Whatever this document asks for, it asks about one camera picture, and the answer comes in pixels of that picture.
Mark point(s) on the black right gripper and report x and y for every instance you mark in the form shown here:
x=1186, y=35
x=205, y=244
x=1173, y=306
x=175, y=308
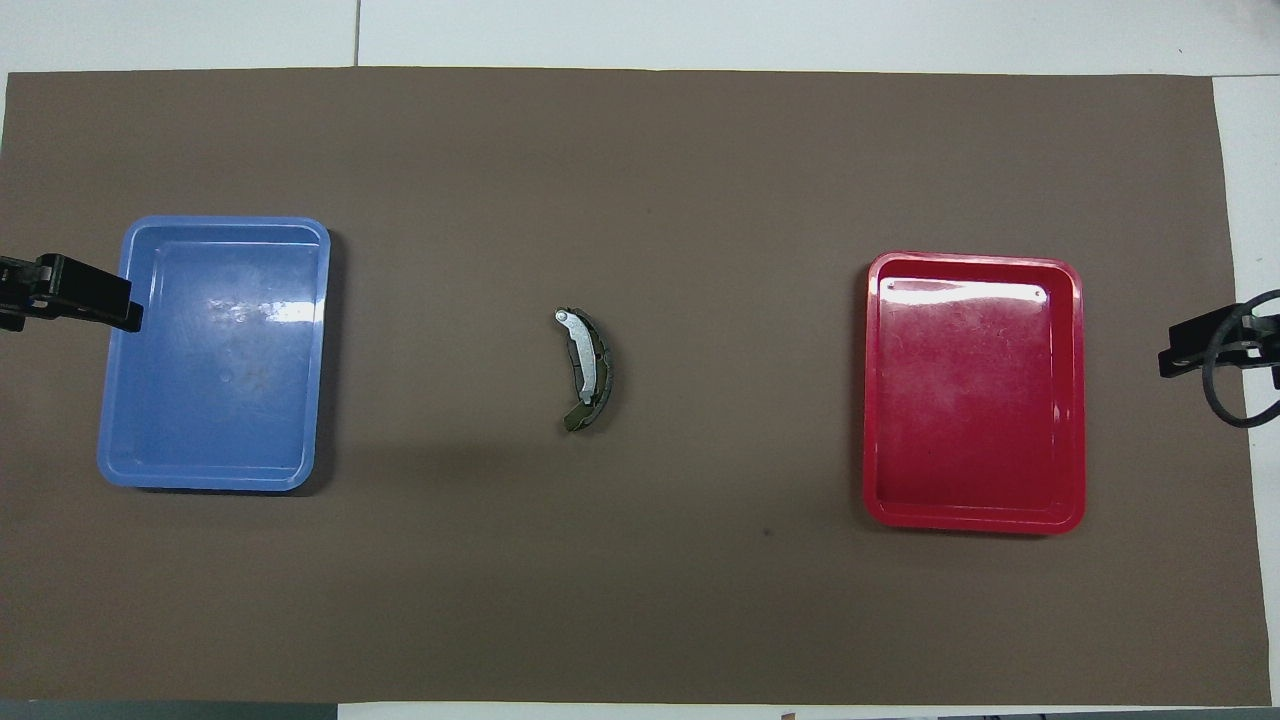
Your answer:
x=1265, y=335

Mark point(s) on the brown table mat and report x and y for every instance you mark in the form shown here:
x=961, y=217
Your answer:
x=640, y=150

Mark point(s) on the red plastic tray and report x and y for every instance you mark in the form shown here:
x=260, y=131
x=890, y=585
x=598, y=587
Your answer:
x=1030, y=460

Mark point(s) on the blue plastic tray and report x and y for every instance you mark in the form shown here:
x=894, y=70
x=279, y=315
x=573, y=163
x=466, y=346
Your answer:
x=270, y=440

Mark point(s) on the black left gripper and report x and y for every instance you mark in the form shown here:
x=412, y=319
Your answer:
x=15, y=290

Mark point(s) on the curved brake shoe silver web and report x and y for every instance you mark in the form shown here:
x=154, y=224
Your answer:
x=580, y=355

